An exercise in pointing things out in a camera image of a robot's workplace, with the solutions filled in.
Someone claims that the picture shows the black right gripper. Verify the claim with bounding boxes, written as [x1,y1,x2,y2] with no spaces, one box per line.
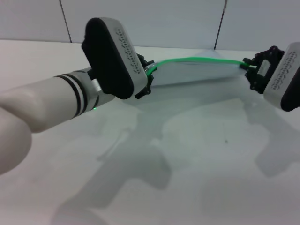
[242,45,285,95]

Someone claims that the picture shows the clear green-zipper document bag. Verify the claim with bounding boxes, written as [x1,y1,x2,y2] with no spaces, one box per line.
[147,50,249,89]

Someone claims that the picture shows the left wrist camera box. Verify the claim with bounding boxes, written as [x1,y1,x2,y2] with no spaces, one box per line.
[81,17,147,100]

